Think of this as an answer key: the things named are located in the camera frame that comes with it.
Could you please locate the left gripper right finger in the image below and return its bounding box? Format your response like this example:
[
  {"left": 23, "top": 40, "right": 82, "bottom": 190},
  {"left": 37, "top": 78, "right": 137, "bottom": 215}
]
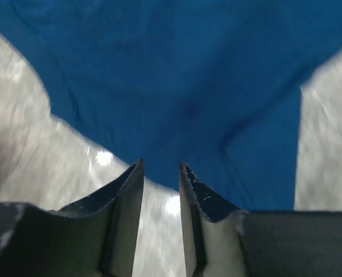
[{"left": 179, "top": 163, "right": 342, "bottom": 277}]

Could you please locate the blue t shirt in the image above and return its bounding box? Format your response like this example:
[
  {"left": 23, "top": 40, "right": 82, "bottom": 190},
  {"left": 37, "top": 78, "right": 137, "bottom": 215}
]
[{"left": 0, "top": 1, "right": 342, "bottom": 210}]

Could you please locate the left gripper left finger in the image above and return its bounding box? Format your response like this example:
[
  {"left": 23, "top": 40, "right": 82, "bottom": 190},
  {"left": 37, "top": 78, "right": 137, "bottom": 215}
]
[{"left": 0, "top": 160, "right": 144, "bottom": 276}]

